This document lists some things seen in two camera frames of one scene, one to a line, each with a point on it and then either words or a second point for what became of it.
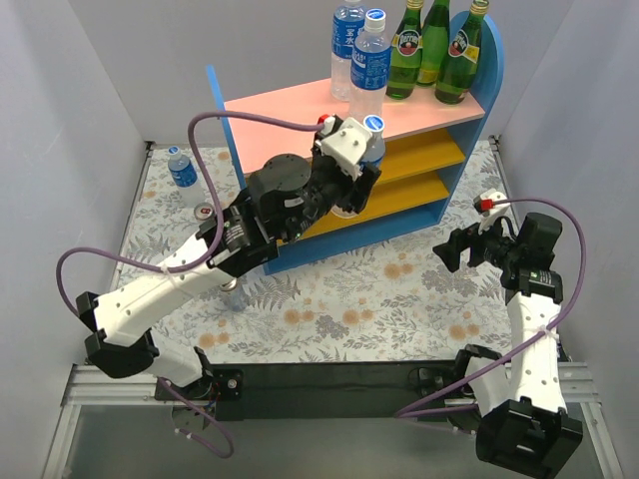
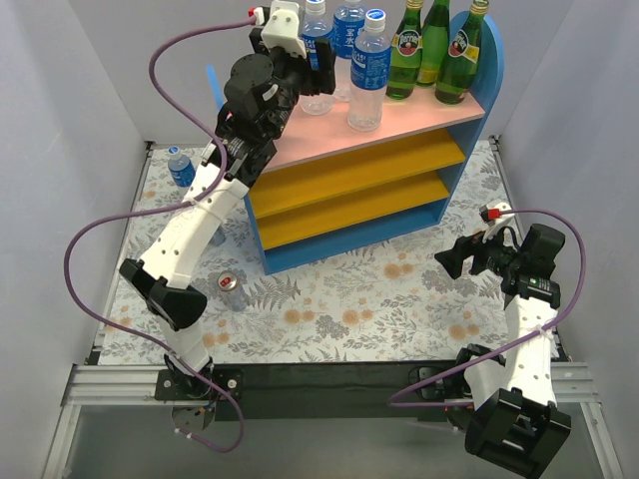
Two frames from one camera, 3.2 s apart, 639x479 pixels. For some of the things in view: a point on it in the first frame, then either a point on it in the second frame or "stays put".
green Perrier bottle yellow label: (406, 53) stays put
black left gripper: (344, 185) → (310, 64)
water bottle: (370, 65) stays put
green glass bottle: (435, 43) stays put
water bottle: (374, 152) → (315, 26)
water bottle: (347, 23) stays put
